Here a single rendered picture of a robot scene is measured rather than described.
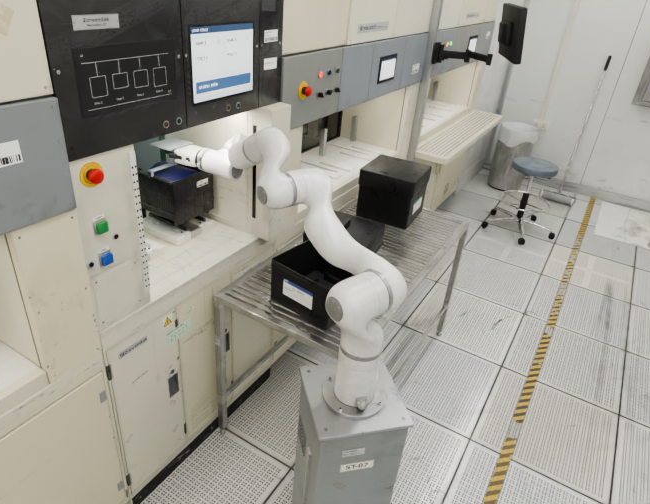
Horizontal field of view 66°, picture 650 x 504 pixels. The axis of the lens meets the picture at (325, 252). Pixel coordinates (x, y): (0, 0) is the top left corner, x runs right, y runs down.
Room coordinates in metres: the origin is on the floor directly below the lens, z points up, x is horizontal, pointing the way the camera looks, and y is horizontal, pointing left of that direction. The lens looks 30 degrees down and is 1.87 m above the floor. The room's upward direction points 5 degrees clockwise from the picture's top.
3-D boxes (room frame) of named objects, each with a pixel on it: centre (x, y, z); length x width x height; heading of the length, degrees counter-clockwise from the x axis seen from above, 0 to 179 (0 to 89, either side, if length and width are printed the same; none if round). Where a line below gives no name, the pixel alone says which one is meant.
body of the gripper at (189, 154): (1.75, 0.52, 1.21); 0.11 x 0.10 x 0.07; 61
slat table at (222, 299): (1.95, -0.17, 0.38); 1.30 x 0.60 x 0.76; 152
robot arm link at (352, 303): (1.07, -0.10, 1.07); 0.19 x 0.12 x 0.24; 131
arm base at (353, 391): (1.09, -0.13, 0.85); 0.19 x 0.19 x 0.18
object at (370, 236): (1.97, -0.08, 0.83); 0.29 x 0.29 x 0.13; 69
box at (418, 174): (2.39, -0.32, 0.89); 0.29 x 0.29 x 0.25; 65
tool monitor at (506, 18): (3.10, -0.78, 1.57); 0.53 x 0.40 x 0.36; 62
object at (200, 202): (1.80, 0.61, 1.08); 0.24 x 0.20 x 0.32; 151
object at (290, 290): (1.56, 0.00, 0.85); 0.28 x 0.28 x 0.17; 54
